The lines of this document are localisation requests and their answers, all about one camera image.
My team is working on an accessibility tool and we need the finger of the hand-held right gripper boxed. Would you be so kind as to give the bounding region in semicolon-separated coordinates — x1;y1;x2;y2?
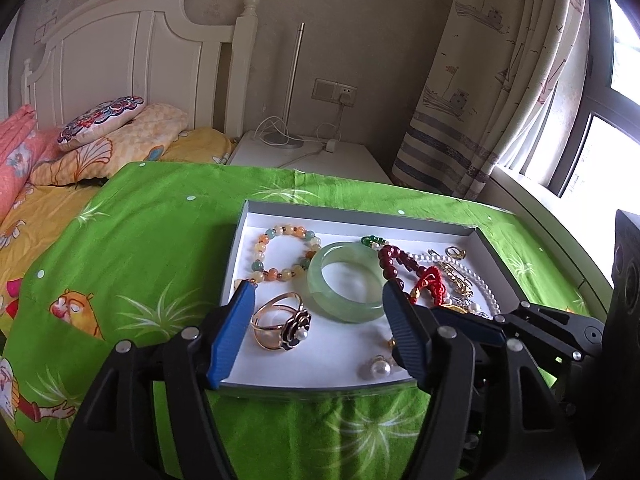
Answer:
432;301;608;362

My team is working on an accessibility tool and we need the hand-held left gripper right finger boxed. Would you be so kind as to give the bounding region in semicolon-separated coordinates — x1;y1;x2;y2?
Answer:
382;282;586;480

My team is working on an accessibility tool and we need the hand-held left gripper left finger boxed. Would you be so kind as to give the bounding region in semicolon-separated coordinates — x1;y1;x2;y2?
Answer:
54;280;257;480

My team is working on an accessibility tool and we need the small pearl earring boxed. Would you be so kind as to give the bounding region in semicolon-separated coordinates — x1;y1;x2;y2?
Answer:
357;354;395;382

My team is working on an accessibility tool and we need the red string bracelet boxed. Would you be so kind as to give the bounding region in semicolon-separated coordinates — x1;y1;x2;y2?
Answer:
410;266;446;308

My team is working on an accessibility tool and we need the gold ring with black flower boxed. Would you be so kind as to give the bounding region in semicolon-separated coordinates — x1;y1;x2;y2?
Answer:
250;292;313;353

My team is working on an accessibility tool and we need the grey jewelry box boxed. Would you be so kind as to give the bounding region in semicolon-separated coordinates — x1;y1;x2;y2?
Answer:
218;199;533;397

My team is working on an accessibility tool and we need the white pearl necklace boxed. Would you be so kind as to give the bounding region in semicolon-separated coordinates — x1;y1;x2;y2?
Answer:
407;250;506;323

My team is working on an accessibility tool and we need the multicolour stone bead bracelet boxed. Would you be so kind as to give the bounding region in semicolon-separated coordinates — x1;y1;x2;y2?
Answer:
234;223;323;291

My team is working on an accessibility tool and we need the pale green jade bangle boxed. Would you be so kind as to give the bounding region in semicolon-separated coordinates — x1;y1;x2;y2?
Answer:
306;241;388;323

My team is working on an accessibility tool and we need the white window sill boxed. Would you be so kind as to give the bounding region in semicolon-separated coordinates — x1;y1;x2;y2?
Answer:
480;165;616;291

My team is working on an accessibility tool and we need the green printed cloth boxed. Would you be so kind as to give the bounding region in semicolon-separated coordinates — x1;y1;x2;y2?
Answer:
0;161;603;480

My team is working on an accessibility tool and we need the white nightstand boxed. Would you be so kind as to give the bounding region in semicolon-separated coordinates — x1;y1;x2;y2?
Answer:
227;130;393;186

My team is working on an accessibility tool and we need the dark framed window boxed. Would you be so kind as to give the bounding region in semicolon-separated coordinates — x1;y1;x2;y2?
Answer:
500;0;640;201

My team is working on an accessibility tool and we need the yellow patterned pillow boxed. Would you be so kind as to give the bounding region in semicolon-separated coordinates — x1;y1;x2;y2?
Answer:
30;104;190;187

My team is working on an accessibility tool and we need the yellow printed bed sheet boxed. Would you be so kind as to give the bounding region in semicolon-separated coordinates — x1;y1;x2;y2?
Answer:
0;127;236;361

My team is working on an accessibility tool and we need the patterned round cushion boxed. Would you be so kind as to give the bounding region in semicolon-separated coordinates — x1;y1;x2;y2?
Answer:
56;96;146;152

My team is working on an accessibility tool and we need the printed cream curtain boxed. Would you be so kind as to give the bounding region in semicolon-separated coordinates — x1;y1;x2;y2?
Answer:
392;0;591;201

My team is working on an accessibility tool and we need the pink floral quilt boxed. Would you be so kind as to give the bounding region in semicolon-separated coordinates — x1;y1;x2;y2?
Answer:
0;104;61;221

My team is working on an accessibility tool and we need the white desk lamp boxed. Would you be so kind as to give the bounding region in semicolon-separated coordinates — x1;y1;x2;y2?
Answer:
257;22;306;150

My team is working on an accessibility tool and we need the white wooden headboard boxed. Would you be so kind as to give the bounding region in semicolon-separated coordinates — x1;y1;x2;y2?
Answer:
21;0;261;138

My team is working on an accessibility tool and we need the dark red bead bracelet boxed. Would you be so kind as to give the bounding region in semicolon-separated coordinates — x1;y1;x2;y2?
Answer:
377;244;431;286

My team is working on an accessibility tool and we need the gold and silver chain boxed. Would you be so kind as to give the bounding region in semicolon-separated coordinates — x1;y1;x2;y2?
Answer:
440;259;476;297

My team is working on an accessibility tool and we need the white charging cable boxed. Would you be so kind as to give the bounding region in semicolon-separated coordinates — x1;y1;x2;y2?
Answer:
255;102;346;161

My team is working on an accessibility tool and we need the wall socket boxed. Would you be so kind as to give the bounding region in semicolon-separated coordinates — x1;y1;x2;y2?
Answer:
312;78;358;107

